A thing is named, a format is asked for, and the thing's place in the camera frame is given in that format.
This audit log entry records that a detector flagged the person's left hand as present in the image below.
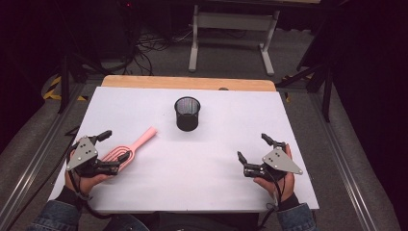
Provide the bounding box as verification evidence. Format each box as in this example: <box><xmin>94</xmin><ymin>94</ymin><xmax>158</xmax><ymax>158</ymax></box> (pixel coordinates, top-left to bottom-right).
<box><xmin>64</xmin><ymin>171</ymin><xmax>113</xmax><ymax>197</ymax></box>

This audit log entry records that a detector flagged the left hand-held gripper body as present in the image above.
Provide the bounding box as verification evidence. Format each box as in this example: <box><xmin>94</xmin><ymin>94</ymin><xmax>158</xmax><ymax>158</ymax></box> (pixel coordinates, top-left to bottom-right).
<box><xmin>65</xmin><ymin>135</ymin><xmax>121</xmax><ymax>178</ymax></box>

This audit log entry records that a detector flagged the black mesh pen cup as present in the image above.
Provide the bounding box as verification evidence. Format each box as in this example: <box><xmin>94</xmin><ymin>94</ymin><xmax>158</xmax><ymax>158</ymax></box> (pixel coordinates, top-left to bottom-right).
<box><xmin>173</xmin><ymin>96</ymin><xmax>202</xmax><ymax>133</ymax></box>

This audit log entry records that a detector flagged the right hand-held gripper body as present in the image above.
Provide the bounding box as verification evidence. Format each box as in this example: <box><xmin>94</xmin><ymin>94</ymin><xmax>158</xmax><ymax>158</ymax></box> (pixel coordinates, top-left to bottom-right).
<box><xmin>242</xmin><ymin>141</ymin><xmax>304</xmax><ymax>183</ymax></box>

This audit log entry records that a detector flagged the left hand-held gripper cable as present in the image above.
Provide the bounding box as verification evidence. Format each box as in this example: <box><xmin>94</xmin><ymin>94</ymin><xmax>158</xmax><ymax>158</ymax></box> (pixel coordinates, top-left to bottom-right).
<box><xmin>68</xmin><ymin>169</ymin><xmax>112</xmax><ymax>220</ymax></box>

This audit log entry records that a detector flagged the black metal stand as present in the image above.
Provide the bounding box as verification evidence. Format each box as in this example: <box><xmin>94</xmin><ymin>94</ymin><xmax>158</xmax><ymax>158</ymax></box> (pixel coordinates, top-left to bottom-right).
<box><xmin>57</xmin><ymin>52</ymin><xmax>109</xmax><ymax>116</ymax></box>
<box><xmin>275</xmin><ymin>59</ymin><xmax>335</xmax><ymax>123</ymax></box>

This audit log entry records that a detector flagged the right hand-held gripper cable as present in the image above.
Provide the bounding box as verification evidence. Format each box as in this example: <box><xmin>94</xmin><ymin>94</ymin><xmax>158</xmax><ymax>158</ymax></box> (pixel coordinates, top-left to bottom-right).
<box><xmin>261</xmin><ymin>172</ymin><xmax>287</xmax><ymax>229</ymax></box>

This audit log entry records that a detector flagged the white metal desk frame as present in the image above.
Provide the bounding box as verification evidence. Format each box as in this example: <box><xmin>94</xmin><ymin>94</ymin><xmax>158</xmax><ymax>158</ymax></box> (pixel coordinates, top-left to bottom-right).
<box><xmin>188</xmin><ymin>4</ymin><xmax>281</xmax><ymax>77</ymax></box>

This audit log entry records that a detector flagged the hand-held gripper cable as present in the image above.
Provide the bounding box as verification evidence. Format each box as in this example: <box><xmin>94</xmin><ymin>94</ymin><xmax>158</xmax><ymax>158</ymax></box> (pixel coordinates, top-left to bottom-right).
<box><xmin>261</xmin><ymin>172</ymin><xmax>287</xmax><ymax>229</ymax></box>
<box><xmin>68</xmin><ymin>169</ymin><xmax>112</xmax><ymax>220</ymax></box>

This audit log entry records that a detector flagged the aluminium floor rail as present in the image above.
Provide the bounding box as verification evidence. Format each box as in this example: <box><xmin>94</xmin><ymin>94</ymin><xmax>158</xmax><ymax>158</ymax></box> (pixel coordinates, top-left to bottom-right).
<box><xmin>0</xmin><ymin>82</ymin><xmax>85</xmax><ymax>231</ymax></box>
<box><xmin>308</xmin><ymin>91</ymin><xmax>380</xmax><ymax>231</ymax></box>

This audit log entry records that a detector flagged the wooden table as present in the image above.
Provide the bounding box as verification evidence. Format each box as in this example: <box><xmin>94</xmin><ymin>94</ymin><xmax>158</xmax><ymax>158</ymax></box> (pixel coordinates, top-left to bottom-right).
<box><xmin>101</xmin><ymin>74</ymin><xmax>277</xmax><ymax>92</ymax></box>

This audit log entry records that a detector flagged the pink hairbrush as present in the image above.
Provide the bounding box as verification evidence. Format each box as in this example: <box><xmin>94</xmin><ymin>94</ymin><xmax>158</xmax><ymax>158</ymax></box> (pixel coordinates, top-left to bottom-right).
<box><xmin>101</xmin><ymin>125</ymin><xmax>159</xmax><ymax>171</ymax></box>

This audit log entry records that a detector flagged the white table board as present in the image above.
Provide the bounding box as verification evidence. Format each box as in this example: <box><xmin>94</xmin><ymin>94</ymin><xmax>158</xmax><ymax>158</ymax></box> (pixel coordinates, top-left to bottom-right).
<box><xmin>47</xmin><ymin>86</ymin><xmax>320</xmax><ymax>215</ymax></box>

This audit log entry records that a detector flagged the bundle of black floor cables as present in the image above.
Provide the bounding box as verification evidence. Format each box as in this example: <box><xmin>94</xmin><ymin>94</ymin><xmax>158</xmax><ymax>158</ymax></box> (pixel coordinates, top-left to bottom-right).
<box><xmin>119</xmin><ymin>27</ymin><xmax>193</xmax><ymax>77</ymax></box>

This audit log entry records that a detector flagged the yellow black hazard tape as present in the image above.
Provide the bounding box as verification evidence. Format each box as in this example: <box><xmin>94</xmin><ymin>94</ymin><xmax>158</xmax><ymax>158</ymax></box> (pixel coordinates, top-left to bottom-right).
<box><xmin>42</xmin><ymin>74</ymin><xmax>89</xmax><ymax>102</ymax></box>

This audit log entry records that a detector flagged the person's right hand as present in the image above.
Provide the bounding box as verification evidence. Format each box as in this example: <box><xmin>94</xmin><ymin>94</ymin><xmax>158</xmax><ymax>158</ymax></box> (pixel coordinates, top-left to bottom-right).
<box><xmin>253</xmin><ymin>142</ymin><xmax>296</xmax><ymax>203</ymax></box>

